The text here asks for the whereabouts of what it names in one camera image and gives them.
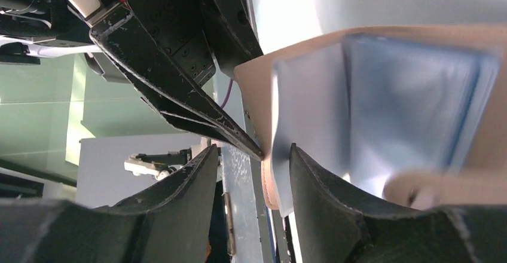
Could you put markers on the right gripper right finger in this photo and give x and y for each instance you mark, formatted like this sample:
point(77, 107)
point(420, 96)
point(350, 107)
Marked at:
point(338, 222)

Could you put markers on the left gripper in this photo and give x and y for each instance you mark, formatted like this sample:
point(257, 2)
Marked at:
point(160, 46)

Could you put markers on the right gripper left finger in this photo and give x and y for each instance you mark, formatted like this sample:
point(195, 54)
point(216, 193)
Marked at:
point(167, 222)

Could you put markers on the beige leather card holder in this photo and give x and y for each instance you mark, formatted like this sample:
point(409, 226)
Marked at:
point(391, 108)

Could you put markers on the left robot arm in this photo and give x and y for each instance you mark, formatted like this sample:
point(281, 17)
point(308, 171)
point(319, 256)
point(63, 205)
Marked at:
point(53, 23)

